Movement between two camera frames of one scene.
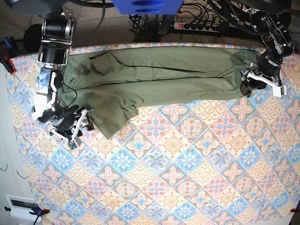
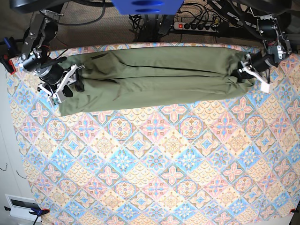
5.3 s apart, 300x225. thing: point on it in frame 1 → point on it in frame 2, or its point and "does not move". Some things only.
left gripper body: (67, 123) → (55, 78)
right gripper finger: (245, 89) → (237, 73)
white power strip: (196, 26) does not move
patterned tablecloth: (235, 161) does not move
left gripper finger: (90, 126) → (79, 86)
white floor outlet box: (20, 206) does not move
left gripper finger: (79, 133) → (67, 92)
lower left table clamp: (37, 212) does not move
